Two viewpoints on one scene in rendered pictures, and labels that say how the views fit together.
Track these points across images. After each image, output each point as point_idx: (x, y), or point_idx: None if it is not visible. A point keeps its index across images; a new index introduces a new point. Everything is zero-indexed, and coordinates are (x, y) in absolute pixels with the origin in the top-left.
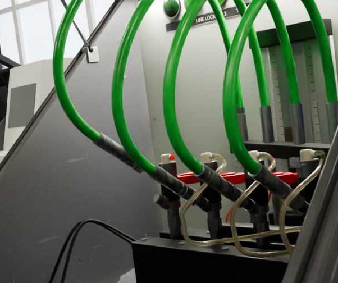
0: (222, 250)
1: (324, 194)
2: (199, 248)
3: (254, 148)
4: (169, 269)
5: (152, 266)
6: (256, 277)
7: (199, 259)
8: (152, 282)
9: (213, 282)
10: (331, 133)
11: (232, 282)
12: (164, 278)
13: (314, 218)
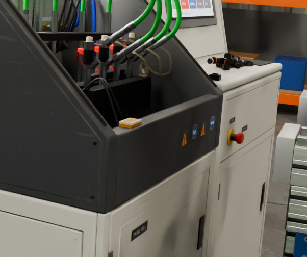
0: (121, 82)
1: (182, 44)
2: (115, 84)
3: (48, 35)
4: (108, 99)
5: (101, 101)
6: (134, 89)
7: (119, 88)
8: (100, 111)
9: (122, 98)
10: (110, 26)
11: (128, 95)
12: (105, 105)
13: (185, 52)
